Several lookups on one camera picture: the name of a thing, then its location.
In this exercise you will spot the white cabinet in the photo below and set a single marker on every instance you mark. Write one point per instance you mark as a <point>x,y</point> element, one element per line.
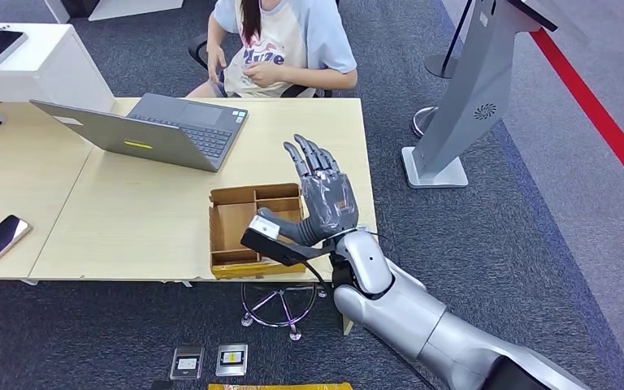
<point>48,75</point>

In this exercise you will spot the grey kiosk stand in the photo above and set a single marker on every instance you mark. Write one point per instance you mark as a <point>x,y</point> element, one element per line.
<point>468,97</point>

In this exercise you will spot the person's left hand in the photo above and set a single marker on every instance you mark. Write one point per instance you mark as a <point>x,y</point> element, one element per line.
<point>261,74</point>

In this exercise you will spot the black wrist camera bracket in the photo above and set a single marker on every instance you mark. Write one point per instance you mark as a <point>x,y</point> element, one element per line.
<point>274,250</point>

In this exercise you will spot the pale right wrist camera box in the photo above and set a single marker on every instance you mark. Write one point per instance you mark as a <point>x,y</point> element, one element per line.
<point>264,227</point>

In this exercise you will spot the person's left forearm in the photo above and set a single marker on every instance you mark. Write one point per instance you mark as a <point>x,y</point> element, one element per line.
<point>312,79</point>

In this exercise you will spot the wooden divided organizer box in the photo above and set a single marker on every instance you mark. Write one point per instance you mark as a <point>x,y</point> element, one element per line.
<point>231,226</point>

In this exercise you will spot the black stanchion post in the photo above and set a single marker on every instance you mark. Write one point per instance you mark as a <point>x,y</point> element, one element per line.
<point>440,67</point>

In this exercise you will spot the chrome stool base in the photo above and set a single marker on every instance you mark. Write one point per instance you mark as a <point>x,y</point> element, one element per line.
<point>295,335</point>

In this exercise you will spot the chrome stanchion base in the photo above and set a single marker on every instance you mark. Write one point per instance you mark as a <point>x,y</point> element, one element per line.
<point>422,123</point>

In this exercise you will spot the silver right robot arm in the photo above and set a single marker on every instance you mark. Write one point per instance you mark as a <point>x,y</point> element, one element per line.
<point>425,328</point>

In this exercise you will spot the steel floor socket yellow label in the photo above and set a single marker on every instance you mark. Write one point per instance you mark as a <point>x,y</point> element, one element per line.
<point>232,360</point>

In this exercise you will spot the white furniture panel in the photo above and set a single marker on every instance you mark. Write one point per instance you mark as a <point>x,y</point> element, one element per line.
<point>129,8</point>

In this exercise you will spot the grey laptop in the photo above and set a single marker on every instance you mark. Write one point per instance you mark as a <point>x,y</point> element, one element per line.
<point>129,137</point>

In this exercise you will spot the person's right forearm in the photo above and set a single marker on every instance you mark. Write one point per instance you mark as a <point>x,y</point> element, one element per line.
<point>215,32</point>

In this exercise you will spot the steel floor socket white outlet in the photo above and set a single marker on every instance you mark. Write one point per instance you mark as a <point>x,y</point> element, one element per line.
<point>186,364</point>

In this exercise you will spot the person's right hand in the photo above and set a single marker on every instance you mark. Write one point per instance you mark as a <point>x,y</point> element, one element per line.
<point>218,62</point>

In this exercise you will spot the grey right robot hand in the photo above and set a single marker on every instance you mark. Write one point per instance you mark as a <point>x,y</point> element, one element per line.
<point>331,202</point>

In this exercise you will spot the person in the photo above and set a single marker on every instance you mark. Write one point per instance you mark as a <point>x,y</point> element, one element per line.
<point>301,37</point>

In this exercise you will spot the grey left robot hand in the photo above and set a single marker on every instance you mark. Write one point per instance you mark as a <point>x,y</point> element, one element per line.
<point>160,386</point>

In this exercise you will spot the wooden desk leg panel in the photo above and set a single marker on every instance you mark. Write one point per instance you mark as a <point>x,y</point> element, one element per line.
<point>347,327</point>

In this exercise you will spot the yellow floor tape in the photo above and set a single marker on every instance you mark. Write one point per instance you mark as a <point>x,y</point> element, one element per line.
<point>279,386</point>

